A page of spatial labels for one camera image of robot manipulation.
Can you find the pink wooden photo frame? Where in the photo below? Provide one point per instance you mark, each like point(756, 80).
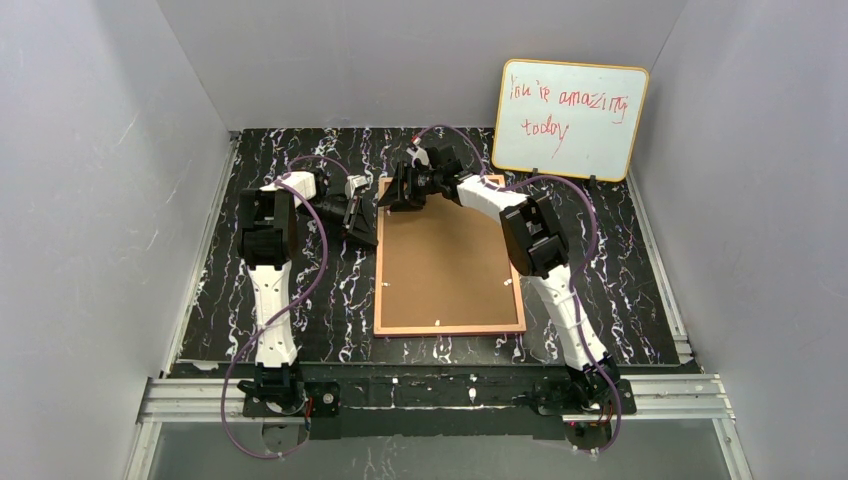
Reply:
point(378, 298)

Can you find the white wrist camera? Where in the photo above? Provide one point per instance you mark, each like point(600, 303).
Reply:
point(419, 158)
point(355, 184)

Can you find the brown backing board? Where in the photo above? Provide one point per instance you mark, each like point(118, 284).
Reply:
point(444, 265)

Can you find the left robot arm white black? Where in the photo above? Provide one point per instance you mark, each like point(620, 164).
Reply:
point(267, 244)

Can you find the whiteboard with red writing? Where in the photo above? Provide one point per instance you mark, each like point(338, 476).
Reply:
point(568, 119)

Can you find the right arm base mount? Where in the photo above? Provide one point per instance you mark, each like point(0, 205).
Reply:
point(566, 399)

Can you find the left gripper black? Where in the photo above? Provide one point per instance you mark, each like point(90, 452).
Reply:
point(351, 212)

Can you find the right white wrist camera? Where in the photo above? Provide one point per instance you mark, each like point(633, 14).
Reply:
point(419, 158)

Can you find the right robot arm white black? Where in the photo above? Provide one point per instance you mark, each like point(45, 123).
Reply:
point(535, 241)

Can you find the aluminium rail at front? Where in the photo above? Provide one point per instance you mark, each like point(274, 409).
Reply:
point(642, 397)

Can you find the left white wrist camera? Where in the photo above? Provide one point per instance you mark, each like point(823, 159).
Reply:
point(355, 184)

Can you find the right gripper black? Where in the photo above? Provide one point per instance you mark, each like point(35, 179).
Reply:
point(411, 183)

